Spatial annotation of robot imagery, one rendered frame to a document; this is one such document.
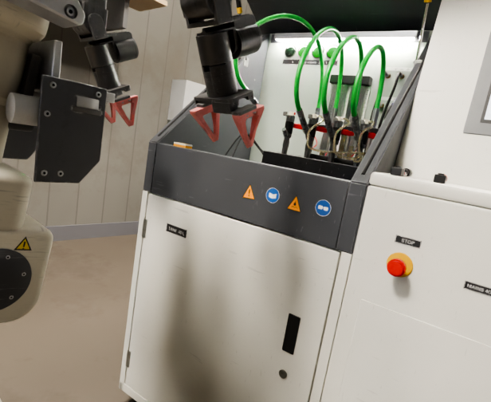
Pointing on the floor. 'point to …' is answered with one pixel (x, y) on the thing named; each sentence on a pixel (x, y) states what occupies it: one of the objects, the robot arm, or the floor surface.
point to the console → (434, 249)
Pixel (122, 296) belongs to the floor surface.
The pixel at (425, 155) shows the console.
